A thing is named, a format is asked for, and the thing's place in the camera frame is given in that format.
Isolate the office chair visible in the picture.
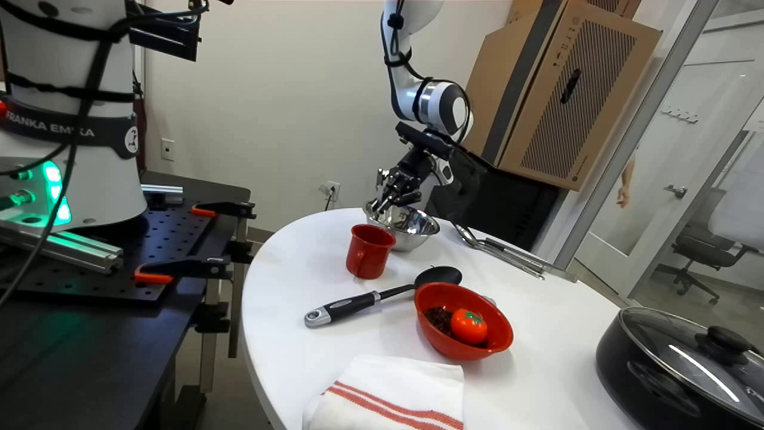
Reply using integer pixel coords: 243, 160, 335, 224
659, 188, 754, 304

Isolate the black cabinet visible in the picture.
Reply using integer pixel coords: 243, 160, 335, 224
428, 149, 562, 252

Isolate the black serving spoon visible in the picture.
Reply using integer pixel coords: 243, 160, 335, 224
304, 266, 463, 331

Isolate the red plastic cup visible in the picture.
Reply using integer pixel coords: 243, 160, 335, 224
347, 224, 396, 280

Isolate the orange-handled clamp rear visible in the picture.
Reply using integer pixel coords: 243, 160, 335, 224
191, 200, 255, 221

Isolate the orange-handled clamp front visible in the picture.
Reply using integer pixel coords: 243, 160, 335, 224
131, 259, 232, 288

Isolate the red tomato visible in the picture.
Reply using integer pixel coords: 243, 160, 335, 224
448, 309, 487, 345

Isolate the black pot with glass lid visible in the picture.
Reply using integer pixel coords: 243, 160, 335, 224
595, 306, 764, 430

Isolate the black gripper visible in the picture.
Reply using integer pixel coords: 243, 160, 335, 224
366, 150, 434, 222

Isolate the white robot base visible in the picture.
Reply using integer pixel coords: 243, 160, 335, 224
0, 0, 145, 230

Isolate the white red-striped towel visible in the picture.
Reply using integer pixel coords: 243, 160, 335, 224
304, 356, 466, 430

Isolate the cardboard box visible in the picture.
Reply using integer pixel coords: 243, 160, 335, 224
466, 0, 662, 191

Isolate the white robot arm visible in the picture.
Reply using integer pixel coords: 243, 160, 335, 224
367, 0, 473, 216

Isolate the black camera on mount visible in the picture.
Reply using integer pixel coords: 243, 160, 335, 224
127, 0, 208, 63

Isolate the orange-handled clamp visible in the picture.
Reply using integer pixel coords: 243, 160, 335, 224
191, 200, 255, 221
131, 259, 232, 288

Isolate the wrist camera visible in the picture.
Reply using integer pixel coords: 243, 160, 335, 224
396, 122, 454, 160

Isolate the glass door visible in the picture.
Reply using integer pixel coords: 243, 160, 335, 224
576, 0, 764, 300

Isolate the silver metal bowl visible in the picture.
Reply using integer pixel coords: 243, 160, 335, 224
366, 208, 440, 253

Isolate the red bowl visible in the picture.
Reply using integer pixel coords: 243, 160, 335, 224
415, 283, 514, 360

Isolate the black optical breadboard table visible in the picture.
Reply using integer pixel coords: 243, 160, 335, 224
0, 171, 255, 430

